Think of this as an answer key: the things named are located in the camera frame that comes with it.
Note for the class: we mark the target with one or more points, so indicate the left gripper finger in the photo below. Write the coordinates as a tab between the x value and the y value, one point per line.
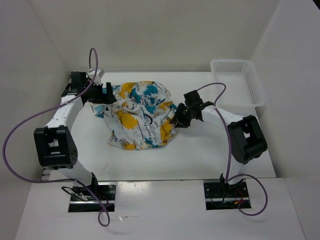
109	96
97	94

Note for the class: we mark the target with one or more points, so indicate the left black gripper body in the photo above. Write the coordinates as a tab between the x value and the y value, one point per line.
90	92

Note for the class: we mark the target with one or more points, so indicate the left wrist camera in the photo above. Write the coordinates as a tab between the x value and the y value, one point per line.
96	76

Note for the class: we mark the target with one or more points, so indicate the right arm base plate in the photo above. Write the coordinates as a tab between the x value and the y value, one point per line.
217	199

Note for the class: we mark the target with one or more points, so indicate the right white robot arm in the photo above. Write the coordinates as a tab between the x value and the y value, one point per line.
245	138

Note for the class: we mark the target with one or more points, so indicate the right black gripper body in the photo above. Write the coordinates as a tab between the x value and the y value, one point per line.
188	112

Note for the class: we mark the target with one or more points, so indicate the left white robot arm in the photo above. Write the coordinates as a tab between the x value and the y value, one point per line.
55	146

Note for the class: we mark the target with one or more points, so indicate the colourful printed shorts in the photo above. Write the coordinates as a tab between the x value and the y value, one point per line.
140	117

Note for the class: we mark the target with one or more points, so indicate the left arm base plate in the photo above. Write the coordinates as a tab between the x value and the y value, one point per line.
81	201

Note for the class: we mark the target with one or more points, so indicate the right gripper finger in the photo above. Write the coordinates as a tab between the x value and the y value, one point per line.
179	114
182	122

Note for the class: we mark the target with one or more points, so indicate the white perforated plastic basket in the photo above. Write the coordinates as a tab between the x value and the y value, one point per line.
244	87

